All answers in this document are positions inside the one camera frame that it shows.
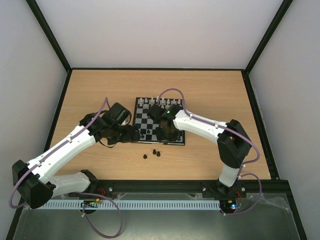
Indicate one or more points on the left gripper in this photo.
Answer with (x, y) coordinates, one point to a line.
(128, 137)

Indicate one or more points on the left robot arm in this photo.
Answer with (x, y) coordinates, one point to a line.
(36, 180)

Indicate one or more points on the black and silver chessboard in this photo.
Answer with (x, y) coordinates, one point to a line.
(142, 121)

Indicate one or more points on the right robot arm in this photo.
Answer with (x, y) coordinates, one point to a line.
(232, 141)

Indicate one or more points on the black aluminium frame rail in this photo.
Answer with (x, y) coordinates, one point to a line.
(208, 188)

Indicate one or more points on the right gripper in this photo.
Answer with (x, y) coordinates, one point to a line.
(166, 133)

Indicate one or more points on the grey slotted cable duct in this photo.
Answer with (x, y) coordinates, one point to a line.
(60, 204)

